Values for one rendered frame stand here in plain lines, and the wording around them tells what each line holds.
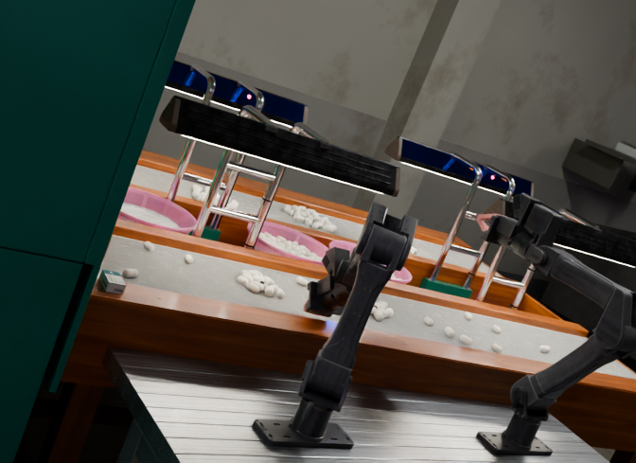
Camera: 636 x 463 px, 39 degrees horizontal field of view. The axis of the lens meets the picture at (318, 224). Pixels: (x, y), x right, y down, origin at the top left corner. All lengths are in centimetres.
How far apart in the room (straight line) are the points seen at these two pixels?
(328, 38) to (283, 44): 29
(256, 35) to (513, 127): 210
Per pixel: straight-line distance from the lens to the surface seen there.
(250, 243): 231
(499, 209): 245
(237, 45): 487
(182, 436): 154
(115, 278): 175
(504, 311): 280
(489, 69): 591
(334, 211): 313
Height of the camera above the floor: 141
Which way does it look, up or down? 13 degrees down
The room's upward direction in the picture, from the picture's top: 23 degrees clockwise
